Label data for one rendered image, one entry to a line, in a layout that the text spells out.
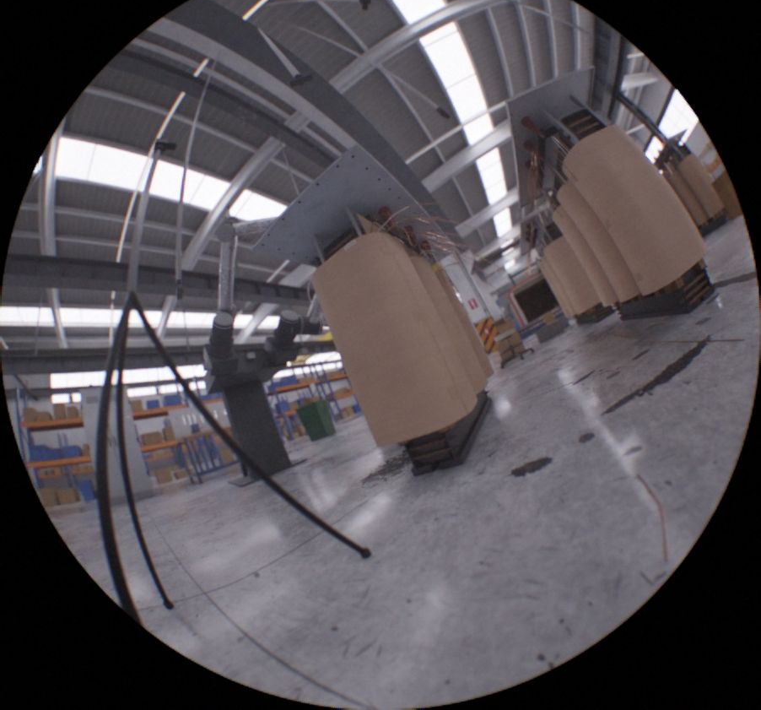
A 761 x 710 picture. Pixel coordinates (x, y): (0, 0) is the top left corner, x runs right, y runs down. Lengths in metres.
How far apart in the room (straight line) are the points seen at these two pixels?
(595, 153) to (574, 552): 1.76
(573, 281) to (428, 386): 2.79
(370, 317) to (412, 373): 0.28
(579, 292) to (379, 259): 2.79
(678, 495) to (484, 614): 0.39
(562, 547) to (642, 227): 1.50
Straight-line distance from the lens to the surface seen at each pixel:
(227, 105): 6.78
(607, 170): 1.75
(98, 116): 11.22
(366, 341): 1.06
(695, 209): 6.31
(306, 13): 9.90
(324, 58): 10.21
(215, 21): 4.34
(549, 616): 0.49
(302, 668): 0.59
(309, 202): 1.32
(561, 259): 3.51
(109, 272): 7.83
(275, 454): 3.18
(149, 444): 8.58
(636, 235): 1.68
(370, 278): 1.08
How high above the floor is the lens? 0.42
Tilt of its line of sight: 13 degrees up
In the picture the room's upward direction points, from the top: 24 degrees counter-clockwise
